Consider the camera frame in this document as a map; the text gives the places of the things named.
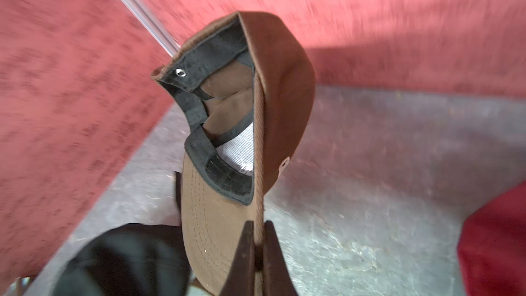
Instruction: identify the black baseball cap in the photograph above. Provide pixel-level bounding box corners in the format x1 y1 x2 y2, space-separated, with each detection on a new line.
52 223 190 296

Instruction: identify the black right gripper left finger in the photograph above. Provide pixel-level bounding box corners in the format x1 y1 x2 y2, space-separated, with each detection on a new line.
219 221 256 296

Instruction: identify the red baseball cap back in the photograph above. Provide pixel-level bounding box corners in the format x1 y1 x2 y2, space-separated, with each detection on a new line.
457 182 525 295

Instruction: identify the aluminium corner post left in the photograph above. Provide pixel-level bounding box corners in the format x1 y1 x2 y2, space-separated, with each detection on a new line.
120 0 180 57

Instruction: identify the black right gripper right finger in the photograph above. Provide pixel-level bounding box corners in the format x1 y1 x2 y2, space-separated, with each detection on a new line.
262 221 298 296

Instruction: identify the brown baseball cap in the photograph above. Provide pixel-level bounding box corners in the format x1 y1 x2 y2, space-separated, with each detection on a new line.
151 12 315 295

